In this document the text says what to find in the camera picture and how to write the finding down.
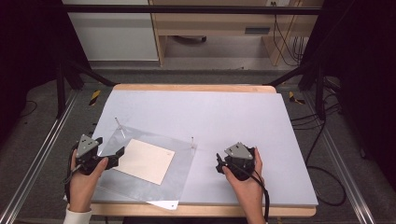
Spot aluminium floor rail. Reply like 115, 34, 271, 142
0, 90, 80, 224
302, 91, 376, 224

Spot wooden table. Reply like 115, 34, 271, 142
88, 83, 318, 218

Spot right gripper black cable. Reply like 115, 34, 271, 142
232, 161, 271, 224

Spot black floor cables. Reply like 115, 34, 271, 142
290, 77, 347, 208

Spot white table mat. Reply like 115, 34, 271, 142
89, 90, 319, 208

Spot white cabinet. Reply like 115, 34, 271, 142
61, 0, 160, 63

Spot wooden desk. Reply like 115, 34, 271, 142
148, 0, 325, 67

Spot black metal stand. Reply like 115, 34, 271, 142
55, 58, 118, 119
263, 60, 329, 121

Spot thin black floor cable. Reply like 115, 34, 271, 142
18, 100, 39, 119

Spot left yellow clamp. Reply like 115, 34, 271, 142
89, 90, 102, 106

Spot yellow clamp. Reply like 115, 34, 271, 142
89, 90, 102, 106
288, 91, 306, 105

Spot black metal crossbar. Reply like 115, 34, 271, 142
61, 3, 323, 16

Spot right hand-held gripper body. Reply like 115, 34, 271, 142
221, 142, 257, 182

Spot person's right hand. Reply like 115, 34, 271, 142
221, 147, 266, 210

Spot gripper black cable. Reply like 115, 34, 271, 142
61, 143, 83, 203
232, 161, 271, 224

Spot clear plastic bag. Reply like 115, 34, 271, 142
92, 117, 199, 212

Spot person's left hand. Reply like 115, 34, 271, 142
66, 148, 109, 214

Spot dark curtain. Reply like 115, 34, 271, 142
298, 0, 396, 190
0, 0, 92, 144

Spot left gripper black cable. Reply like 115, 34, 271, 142
61, 143, 83, 203

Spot grey desk drawer handle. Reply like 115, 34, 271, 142
244, 26, 272, 35

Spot right yellow clamp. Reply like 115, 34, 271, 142
288, 91, 306, 105

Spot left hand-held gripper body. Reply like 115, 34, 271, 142
73, 133, 109, 176

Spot beige card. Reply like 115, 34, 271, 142
113, 138, 177, 187

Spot hanging black cables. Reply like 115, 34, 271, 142
270, 1, 308, 67

